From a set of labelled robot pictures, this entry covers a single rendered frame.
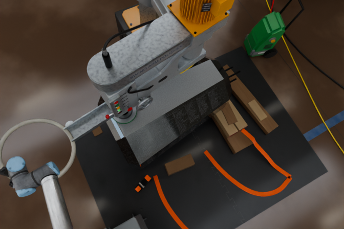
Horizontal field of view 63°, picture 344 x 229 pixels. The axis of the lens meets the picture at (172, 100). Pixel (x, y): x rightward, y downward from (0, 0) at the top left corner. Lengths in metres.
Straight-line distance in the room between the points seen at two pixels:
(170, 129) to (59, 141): 1.38
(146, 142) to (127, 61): 1.02
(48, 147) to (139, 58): 2.00
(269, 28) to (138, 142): 1.97
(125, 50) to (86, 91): 1.84
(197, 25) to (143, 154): 1.28
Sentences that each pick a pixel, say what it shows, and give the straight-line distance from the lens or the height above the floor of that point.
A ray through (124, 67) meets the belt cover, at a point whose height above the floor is 1.67.
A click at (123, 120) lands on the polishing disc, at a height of 0.86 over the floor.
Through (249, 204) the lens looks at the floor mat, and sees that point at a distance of 3.28.
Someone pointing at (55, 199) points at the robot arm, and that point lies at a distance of 1.61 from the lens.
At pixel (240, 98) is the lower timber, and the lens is 3.41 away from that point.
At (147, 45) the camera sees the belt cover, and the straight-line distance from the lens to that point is 1.72.
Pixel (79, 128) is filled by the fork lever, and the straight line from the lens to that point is 2.22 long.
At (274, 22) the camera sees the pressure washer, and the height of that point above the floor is 0.56.
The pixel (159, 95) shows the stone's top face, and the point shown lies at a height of 0.80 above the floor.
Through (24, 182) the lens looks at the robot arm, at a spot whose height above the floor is 1.52.
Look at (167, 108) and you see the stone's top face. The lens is 2.47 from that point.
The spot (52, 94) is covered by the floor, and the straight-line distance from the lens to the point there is 3.59.
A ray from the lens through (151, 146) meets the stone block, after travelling 2.54.
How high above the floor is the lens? 3.13
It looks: 69 degrees down
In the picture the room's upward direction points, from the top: 9 degrees clockwise
